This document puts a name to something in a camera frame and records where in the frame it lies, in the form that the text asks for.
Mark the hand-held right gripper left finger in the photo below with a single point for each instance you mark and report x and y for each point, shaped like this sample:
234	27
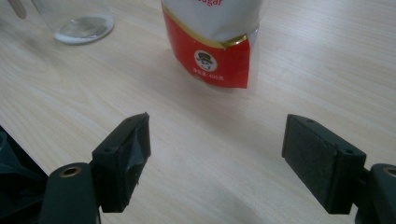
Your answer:
120	168

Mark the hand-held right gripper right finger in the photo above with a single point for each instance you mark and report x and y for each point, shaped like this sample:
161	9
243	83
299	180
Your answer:
320	161

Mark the clear glass jar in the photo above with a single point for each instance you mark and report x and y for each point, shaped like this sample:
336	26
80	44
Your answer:
84	28

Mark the clear plastic snack bag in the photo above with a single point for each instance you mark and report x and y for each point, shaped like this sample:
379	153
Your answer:
214	43

